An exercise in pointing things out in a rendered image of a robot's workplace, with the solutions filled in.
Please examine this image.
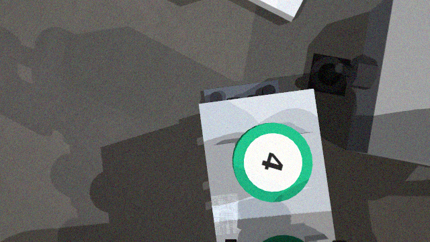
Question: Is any green screw cap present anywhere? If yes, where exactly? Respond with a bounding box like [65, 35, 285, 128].
[263, 235, 304, 242]
[232, 122, 312, 202]

